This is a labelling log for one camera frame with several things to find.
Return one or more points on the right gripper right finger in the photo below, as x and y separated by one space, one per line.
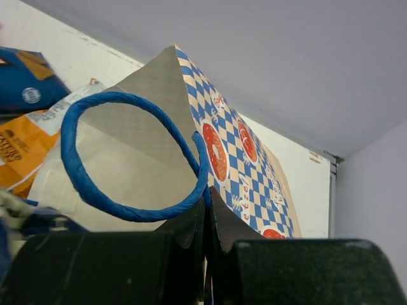
247 268

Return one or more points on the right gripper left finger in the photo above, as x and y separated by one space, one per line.
164 266

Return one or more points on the dark blue snack packet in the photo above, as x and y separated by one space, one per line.
22 219

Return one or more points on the blue paper bag handle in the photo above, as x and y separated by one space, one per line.
92 195

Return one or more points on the orange snack bag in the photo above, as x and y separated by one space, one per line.
27 139

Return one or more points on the blue Doritos chip bag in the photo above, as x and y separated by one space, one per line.
28 82

